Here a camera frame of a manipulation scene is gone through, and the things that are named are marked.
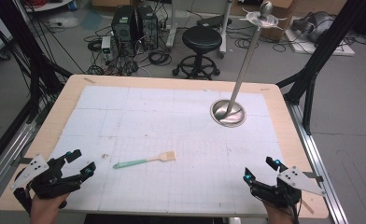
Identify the person's left hand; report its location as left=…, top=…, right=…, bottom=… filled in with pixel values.
left=30, top=192, right=70, bottom=224

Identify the black computer tower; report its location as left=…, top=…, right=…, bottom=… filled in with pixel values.
left=110, top=5, right=139, bottom=46
left=136, top=4, right=160, bottom=51

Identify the aluminium rail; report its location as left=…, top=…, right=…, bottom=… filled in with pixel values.
left=285, top=101, right=349, bottom=224
left=0, top=120, right=37, bottom=203

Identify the white grid mat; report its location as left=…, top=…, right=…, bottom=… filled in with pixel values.
left=49, top=85, right=287, bottom=217

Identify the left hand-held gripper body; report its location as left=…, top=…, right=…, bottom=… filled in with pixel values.
left=10, top=153, right=86, bottom=216

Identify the black round stool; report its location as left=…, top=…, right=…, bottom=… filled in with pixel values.
left=172, top=25, right=223, bottom=80

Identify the teal-handled wooden brush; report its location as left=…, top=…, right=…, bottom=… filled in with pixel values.
left=112, top=150, right=176, bottom=170

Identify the small white power supply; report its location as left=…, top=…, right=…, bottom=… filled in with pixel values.
left=101, top=35, right=114, bottom=62

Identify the black cable tangle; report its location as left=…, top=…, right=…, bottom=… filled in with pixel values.
left=83, top=24, right=173, bottom=77

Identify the black metal frame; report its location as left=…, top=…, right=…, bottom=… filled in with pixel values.
left=0, top=0, right=74, bottom=123
left=275, top=0, right=366, bottom=135

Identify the person's right hand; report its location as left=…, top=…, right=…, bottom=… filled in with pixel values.
left=263, top=200, right=298, bottom=224

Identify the silver metal hook stand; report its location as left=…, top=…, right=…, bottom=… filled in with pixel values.
left=209, top=0, right=288, bottom=129

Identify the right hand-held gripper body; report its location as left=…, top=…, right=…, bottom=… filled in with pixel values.
left=249, top=166, right=327, bottom=209

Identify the open cardboard box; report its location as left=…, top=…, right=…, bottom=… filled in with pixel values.
left=260, top=0, right=298, bottom=42

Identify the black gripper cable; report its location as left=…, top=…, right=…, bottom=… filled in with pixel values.
left=290, top=199, right=300, bottom=224

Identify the grey bag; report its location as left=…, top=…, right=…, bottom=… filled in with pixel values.
left=291, top=11, right=337, bottom=43

